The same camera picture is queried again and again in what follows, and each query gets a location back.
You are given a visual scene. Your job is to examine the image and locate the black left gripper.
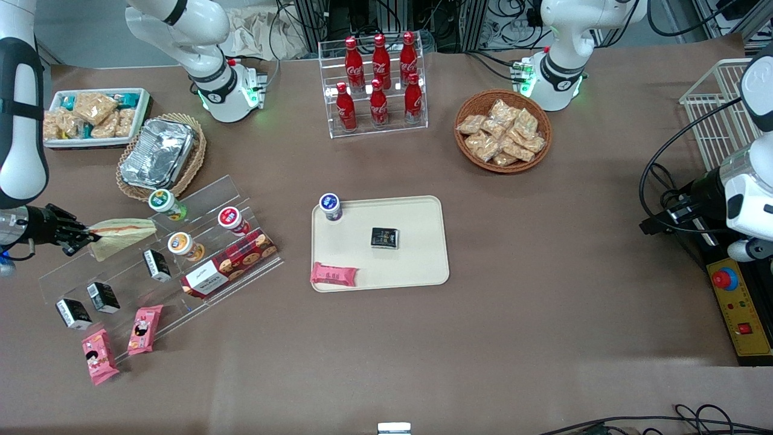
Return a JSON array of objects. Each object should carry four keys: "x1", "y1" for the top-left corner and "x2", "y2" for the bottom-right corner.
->
[{"x1": 639, "y1": 169, "x2": 728, "y2": 236}]

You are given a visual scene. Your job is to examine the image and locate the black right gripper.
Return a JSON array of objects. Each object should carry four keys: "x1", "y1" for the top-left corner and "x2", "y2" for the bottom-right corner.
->
[{"x1": 27, "y1": 204, "x2": 102, "y2": 257}]

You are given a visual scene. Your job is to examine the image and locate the triangle sandwich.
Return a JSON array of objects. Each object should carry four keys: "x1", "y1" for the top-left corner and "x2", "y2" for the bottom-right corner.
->
[{"x1": 89, "y1": 219, "x2": 158, "y2": 262}]

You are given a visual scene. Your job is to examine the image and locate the cream plastic tray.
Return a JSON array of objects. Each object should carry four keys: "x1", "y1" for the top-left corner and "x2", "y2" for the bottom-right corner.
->
[{"x1": 311, "y1": 195, "x2": 451, "y2": 294}]

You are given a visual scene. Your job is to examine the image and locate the black white small box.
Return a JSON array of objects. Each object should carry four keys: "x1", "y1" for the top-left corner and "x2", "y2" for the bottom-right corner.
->
[
  {"x1": 86, "y1": 282, "x2": 120, "y2": 314},
  {"x1": 143, "y1": 249, "x2": 173, "y2": 283},
  {"x1": 56, "y1": 299, "x2": 92, "y2": 330}
]

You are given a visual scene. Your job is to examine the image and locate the red emergency stop button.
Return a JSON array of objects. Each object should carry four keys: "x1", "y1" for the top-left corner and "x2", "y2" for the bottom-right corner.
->
[{"x1": 711, "y1": 266, "x2": 739, "y2": 292}]

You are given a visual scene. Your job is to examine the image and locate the green-lid yogurt cup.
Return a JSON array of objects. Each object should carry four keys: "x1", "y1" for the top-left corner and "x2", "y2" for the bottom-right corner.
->
[{"x1": 149, "y1": 189, "x2": 188, "y2": 221}]

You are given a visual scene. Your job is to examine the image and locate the orange yogurt cup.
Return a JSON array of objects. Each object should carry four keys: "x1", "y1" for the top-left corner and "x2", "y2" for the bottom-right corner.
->
[{"x1": 168, "y1": 232, "x2": 205, "y2": 262}]

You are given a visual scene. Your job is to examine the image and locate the aluminium foil container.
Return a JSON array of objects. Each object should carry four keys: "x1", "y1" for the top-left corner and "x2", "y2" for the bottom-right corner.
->
[{"x1": 121, "y1": 119, "x2": 195, "y2": 189}]

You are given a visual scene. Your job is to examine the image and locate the pink cartoon snack packet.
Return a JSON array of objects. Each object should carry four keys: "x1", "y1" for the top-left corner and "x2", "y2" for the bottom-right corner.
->
[
  {"x1": 82, "y1": 329, "x2": 120, "y2": 386},
  {"x1": 127, "y1": 305, "x2": 164, "y2": 355}
]

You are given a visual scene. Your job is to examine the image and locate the clear acrylic stepped shelf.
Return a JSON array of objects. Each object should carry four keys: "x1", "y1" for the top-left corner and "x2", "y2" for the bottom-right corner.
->
[{"x1": 39, "y1": 175, "x2": 284, "y2": 363}]

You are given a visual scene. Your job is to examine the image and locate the white rectangular bin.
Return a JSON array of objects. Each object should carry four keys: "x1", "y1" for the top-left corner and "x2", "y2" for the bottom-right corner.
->
[{"x1": 42, "y1": 88, "x2": 152, "y2": 149}]

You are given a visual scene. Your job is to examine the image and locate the foil packs in wicker basket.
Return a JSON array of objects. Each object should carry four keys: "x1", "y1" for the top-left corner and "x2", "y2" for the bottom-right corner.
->
[{"x1": 116, "y1": 113, "x2": 207, "y2": 202}]

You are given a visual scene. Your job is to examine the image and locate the red-lid yogurt cup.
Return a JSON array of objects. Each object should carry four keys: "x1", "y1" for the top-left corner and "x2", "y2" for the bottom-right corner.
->
[{"x1": 217, "y1": 207, "x2": 250, "y2": 236}]

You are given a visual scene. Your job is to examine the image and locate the yellow black control box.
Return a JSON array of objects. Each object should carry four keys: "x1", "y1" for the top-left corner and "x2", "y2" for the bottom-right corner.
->
[{"x1": 694, "y1": 242, "x2": 773, "y2": 367}]

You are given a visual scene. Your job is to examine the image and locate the red cookie box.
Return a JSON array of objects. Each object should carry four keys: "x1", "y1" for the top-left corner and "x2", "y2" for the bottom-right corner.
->
[{"x1": 181, "y1": 228, "x2": 278, "y2": 300}]

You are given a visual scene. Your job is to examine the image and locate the round wicker basket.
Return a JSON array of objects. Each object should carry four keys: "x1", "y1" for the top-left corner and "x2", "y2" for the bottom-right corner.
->
[{"x1": 454, "y1": 89, "x2": 553, "y2": 175}]

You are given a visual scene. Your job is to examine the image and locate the blue-lid yogurt cup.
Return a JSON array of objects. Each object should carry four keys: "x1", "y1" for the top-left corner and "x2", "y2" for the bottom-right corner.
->
[{"x1": 319, "y1": 193, "x2": 343, "y2": 222}]

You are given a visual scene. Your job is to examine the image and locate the pink wrapped snack bar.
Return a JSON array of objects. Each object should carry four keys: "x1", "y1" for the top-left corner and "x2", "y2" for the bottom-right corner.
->
[{"x1": 310, "y1": 262, "x2": 358, "y2": 288}]

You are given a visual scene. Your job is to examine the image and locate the crumpled white cloth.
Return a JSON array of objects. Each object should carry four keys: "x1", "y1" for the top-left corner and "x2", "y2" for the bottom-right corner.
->
[{"x1": 229, "y1": 9, "x2": 318, "y2": 61}]

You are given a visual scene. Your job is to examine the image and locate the red cola bottle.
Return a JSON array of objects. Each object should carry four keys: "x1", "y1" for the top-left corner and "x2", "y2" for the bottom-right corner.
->
[
  {"x1": 372, "y1": 34, "x2": 391, "y2": 86},
  {"x1": 345, "y1": 37, "x2": 365, "y2": 92},
  {"x1": 336, "y1": 83, "x2": 357, "y2": 132},
  {"x1": 400, "y1": 31, "x2": 419, "y2": 82},
  {"x1": 370, "y1": 79, "x2": 389, "y2": 127},
  {"x1": 404, "y1": 74, "x2": 423, "y2": 124}
]

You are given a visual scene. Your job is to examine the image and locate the metal equipment rack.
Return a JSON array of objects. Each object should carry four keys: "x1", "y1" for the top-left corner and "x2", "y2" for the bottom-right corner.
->
[{"x1": 293, "y1": 0, "x2": 487, "y2": 54}]

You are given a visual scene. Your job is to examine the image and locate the clear acrylic bottle rack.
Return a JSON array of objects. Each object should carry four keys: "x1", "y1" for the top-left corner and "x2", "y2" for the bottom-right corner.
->
[{"x1": 318, "y1": 36, "x2": 428, "y2": 140}]

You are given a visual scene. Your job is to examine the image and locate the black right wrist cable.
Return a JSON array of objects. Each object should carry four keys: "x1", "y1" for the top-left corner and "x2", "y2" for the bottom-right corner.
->
[{"x1": 0, "y1": 239, "x2": 38, "y2": 263}]

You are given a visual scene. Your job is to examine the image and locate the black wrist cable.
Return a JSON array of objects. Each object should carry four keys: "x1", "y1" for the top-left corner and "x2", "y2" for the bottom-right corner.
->
[
  {"x1": 0, "y1": 239, "x2": 38, "y2": 263},
  {"x1": 639, "y1": 97, "x2": 743, "y2": 236}
]

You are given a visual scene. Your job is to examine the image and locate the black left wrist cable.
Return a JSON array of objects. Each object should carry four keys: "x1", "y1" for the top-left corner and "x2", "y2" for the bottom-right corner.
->
[{"x1": 639, "y1": 97, "x2": 743, "y2": 236}]

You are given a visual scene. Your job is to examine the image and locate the white wire basket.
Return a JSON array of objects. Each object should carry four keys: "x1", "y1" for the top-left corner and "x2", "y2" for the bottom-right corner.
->
[{"x1": 679, "y1": 59, "x2": 757, "y2": 173}]

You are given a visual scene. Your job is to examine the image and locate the black cable bundle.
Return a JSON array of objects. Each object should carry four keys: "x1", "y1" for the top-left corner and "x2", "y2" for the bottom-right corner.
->
[{"x1": 537, "y1": 404, "x2": 773, "y2": 435}]

